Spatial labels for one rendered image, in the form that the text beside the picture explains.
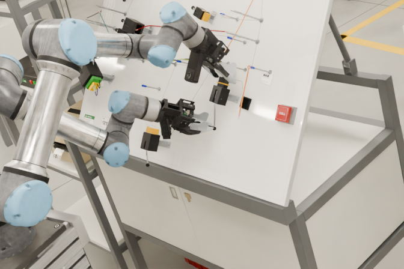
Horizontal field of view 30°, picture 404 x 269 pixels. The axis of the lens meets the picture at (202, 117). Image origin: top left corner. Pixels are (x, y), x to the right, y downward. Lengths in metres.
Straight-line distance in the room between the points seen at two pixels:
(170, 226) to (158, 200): 0.13
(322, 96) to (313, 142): 2.05
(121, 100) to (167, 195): 0.70
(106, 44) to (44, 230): 0.56
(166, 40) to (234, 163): 0.51
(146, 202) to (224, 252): 0.44
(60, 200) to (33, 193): 2.76
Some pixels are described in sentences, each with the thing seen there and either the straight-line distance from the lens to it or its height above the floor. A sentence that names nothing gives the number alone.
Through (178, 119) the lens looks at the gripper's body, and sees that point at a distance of 2.40.
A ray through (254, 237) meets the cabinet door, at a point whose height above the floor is 0.64.
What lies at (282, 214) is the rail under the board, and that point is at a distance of 2.37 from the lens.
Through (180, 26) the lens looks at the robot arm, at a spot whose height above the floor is 1.46.
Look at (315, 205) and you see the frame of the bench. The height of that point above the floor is 0.79.
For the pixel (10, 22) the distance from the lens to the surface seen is 5.45.
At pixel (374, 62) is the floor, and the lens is 5.11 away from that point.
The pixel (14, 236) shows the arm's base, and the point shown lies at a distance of 2.04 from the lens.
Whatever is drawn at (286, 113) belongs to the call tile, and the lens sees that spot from 2.34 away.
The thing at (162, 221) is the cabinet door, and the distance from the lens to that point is 3.10.
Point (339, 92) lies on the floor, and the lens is 4.82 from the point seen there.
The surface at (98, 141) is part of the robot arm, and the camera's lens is 2.27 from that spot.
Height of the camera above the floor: 2.21
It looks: 26 degrees down
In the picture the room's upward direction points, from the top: 18 degrees counter-clockwise
